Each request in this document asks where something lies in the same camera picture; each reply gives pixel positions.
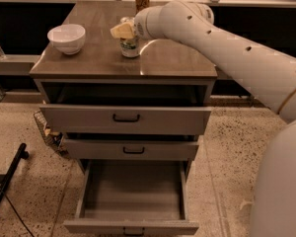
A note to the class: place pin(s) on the grey cabinet with brown top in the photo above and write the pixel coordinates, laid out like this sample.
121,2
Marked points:
165,74

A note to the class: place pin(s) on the black stand leg left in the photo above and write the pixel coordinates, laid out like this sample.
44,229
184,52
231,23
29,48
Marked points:
5,179

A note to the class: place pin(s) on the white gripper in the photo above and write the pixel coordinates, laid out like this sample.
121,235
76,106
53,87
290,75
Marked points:
144,25

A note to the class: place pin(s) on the white ceramic bowl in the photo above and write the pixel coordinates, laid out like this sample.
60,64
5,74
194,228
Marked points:
68,39

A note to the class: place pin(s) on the grey open bottom drawer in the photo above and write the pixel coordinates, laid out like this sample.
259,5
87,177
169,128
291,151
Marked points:
133,198

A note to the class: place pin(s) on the wire basket beside cabinet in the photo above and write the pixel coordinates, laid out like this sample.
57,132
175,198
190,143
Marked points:
52,139

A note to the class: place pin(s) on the green white 7up can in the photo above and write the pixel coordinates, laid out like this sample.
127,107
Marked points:
129,47

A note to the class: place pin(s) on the grey middle drawer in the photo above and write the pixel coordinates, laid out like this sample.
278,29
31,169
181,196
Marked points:
131,150

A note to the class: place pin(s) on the grey top drawer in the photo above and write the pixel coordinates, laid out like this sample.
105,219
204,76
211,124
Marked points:
126,119

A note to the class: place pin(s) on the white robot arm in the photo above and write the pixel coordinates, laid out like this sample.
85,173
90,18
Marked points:
266,73

